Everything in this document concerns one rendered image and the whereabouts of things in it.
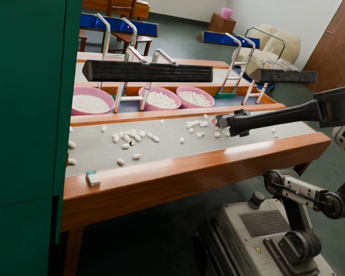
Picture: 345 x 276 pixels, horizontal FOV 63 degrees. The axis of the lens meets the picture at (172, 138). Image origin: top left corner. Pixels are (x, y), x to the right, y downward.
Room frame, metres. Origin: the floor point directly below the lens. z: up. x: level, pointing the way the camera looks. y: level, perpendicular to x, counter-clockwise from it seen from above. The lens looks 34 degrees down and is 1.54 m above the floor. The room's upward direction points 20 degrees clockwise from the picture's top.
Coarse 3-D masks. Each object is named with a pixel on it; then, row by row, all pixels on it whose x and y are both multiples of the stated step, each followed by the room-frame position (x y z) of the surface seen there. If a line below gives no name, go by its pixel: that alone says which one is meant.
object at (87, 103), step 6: (78, 96) 1.29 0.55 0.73; (84, 96) 1.31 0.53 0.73; (90, 96) 1.33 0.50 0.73; (72, 102) 1.22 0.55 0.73; (78, 102) 1.23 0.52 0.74; (84, 102) 1.25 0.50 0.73; (90, 102) 1.26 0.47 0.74; (96, 102) 1.29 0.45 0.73; (102, 102) 1.31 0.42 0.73; (78, 108) 1.18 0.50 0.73; (84, 108) 1.19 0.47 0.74; (90, 108) 1.21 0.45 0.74; (96, 108) 1.23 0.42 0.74; (102, 108) 1.26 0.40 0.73; (108, 108) 1.29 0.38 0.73
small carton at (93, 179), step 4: (88, 172) 0.73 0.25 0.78; (92, 172) 0.74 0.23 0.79; (96, 172) 0.75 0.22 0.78; (88, 176) 0.72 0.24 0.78; (92, 176) 0.72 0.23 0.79; (96, 176) 0.73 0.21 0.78; (88, 180) 0.71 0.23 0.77; (92, 180) 0.71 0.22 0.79; (96, 180) 0.71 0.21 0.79; (92, 184) 0.69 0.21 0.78; (96, 184) 0.71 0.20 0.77
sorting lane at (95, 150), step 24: (168, 120) 1.36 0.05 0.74; (192, 120) 1.45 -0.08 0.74; (96, 144) 0.96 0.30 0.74; (120, 144) 1.01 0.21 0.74; (144, 144) 1.07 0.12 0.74; (168, 144) 1.14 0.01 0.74; (192, 144) 1.21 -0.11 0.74; (216, 144) 1.29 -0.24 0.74; (240, 144) 1.38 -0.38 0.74; (72, 168) 0.77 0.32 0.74; (96, 168) 0.82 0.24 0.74
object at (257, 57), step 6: (246, 54) 4.38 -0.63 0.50; (252, 54) 4.26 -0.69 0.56; (258, 54) 4.28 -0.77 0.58; (264, 54) 4.34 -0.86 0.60; (270, 54) 4.43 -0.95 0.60; (252, 60) 4.20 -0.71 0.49; (258, 60) 4.15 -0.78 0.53; (276, 60) 4.30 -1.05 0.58; (252, 66) 4.16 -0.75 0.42; (258, 66) 4.09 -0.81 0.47; (264, 66) 4.09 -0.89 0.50; (270, 66) 4.13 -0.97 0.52; (246, 72) 4.18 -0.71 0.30
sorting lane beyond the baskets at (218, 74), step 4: (76, 64) 1.63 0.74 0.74; (80, 64) 1.66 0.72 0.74; (76, 68) 1.58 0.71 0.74; (80, 68) 1.60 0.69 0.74; (76, 72) 1.53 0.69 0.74; (80, 72) 1.55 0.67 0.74; (216, 72) 2.41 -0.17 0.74; (220, 72) 2.45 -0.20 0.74; (224, 72) 2.48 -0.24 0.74; (232, 72) 2.56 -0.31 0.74; (76, 76) 1.48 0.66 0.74; (80, 76) 1.50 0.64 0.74; (216, 76) 2.32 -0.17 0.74; (220, 76) 2.35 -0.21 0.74; (224, 76) 2.38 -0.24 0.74; (228, 76) 2.42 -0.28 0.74; (232, 76) 2.46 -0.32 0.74; (236, 76) 2.50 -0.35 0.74; (76, 80) 1.43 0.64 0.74; (80, 80) 1.45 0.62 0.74; (84, 80) 1.46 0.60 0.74; (216, 80) 2.22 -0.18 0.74; (220, 80) 2.25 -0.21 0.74; (228, 80) 2.32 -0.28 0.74; (232, 80) 2.35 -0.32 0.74; (236, 80) 2.38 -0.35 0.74; (240, 80) 2.42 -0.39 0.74; (244, 80) 2.46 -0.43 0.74
